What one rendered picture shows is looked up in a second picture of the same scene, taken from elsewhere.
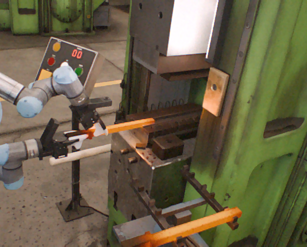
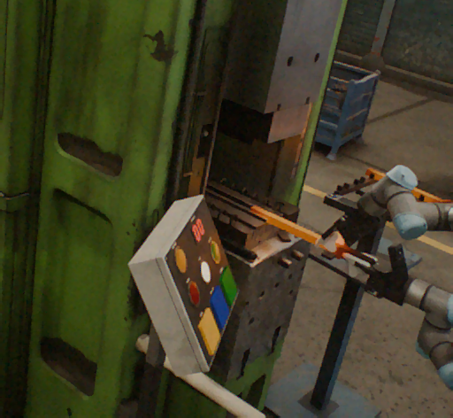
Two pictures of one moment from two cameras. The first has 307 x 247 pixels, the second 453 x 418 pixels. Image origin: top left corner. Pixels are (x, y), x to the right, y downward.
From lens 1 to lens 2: 2.76 m
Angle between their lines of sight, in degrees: 95
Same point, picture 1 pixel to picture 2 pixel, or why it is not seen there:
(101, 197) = not seen: outside the picture
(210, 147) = (289, 172)
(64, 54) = (192, 255)
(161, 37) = (315, 83)
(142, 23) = (291, 82)
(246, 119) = (318, 113)
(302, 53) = not seen: hidden behind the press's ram
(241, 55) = not seen: hidden behind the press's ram
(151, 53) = (299, 112)
